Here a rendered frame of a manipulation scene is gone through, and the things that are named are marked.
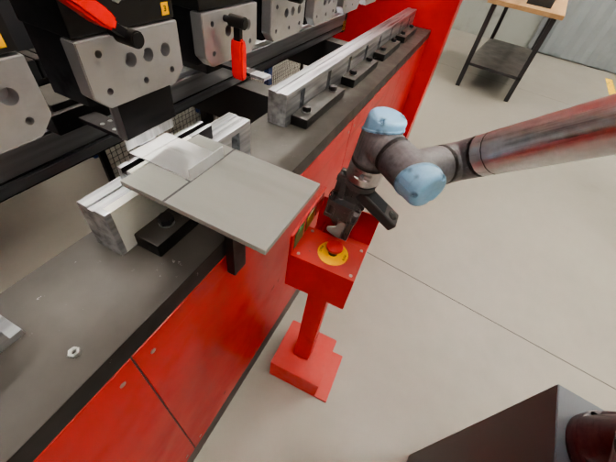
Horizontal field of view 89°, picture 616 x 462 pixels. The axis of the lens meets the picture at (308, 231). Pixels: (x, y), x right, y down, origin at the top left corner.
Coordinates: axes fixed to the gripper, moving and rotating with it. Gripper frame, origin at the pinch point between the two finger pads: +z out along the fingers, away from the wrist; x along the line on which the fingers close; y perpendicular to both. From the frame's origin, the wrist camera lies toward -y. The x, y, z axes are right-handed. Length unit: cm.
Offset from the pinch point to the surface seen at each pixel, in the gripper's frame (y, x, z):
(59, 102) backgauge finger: 55, 24, -26
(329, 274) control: -0.5, 15.0, -3.8
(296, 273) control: 6.7, 15.0, 1.7
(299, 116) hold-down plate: 27.2, -22.6, -15.1
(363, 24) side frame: 55, -193, -4
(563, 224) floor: -132, -168, 62
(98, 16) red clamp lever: 30, 32, -47
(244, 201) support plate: 15.9, 26.1, -25.5
